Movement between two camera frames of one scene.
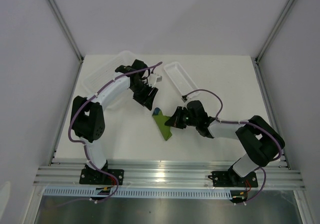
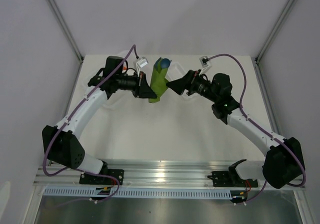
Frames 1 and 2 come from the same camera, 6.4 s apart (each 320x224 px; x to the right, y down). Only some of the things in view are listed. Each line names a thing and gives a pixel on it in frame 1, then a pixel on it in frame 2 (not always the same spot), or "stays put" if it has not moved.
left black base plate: [95, 176] stays put
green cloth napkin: [161, 119] → [159, 81]
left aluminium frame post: [62, 21] stays put
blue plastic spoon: [156, 111] → [165, 63]
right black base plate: [228, 179] stays put
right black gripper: [175, 120] → [179, 86]
